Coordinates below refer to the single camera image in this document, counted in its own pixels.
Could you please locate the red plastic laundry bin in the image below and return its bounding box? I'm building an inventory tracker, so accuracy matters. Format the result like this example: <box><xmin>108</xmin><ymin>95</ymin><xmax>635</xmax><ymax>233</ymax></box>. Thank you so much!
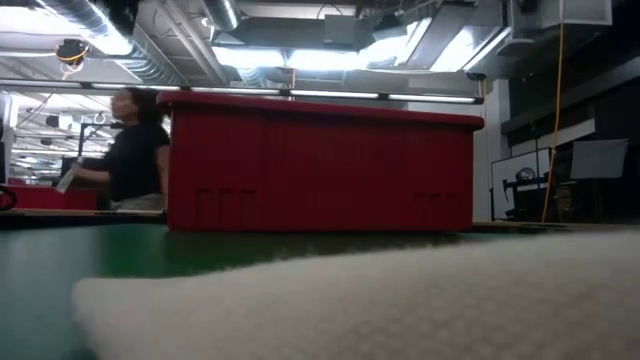
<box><xmin>157</xmin><ymin>91</ymin><xmax>485</xmax><ymax>234</ymax></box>

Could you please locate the white printed tote bag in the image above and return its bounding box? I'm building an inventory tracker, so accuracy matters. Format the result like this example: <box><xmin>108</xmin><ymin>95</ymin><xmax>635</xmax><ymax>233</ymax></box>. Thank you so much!
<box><xmin>71</xmin><ymin>227</ymin><xmax>640</xmax><ymax>360</ymax></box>

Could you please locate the low red plastic bin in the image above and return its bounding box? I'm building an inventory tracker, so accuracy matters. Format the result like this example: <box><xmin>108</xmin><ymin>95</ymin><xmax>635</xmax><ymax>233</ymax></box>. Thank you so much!
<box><xmin>4</xmin><ymin>183</ymin><xmax>101</xmax><ymax>211</ymax></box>

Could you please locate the grey ceiling box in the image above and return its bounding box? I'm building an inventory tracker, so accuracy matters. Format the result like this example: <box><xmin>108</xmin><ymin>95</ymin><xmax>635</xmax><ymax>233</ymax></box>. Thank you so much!
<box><xmin>323</xmin><ymin>13</ymin><xmax>362</xmax><ymax>51</ymax></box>

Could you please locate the person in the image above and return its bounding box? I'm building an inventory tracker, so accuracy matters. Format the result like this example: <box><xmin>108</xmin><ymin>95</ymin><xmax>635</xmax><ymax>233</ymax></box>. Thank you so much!
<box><xmin>69</xmin><ymin>87</ymin><xmax>171</xmax><ymax>212</ymax></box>

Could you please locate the white board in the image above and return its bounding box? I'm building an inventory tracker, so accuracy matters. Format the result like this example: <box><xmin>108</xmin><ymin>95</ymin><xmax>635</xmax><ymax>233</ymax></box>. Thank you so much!
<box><xmin>490</xmin><ymin>147</ymin><xmax>554</xmax><ymax>221</ymax></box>

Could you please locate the round silver vent pipe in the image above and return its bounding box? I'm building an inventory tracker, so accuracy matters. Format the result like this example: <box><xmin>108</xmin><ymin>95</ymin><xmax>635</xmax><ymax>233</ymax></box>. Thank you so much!
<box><xmin>202</xmin><ymin>0</ymin><xmax>241</xmax><ymax>32</ymax></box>

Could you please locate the white paper sheet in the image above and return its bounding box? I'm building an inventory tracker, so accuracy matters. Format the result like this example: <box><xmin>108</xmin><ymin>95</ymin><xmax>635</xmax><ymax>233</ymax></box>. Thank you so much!
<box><xmin>54</xmin><ymin>167</ymin><xmax>81</xmax><ymax>195</ymax></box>

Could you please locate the grey flat panel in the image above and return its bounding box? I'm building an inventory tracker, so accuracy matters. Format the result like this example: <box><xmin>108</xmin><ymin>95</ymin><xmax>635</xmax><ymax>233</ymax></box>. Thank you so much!
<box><xmin>569</xmin><ymin>138</ymin><xmax>630</xmax><ymax>180</ymax></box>

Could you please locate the silver ceiling duct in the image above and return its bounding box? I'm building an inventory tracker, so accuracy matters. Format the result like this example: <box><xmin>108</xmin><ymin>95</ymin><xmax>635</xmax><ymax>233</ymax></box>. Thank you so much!
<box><xmin>39</xmin><ymin>0</ymin><xmax>201</xmax><ymax>86</ymax></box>

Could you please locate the yellow hanging cable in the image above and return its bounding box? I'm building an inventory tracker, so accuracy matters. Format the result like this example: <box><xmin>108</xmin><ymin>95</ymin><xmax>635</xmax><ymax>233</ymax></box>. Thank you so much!
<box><xmin>542</xmin><ymin>0</ymin><xmax>567</xmax><ymax>224</ymax></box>

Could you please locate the yellow cord reel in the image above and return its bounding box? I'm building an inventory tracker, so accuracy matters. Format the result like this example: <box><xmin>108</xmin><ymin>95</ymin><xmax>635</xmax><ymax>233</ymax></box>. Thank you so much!
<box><xmin>54</xmin><ymin>38</ymin><xmax>91</xmax><ymax>66</ymax></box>

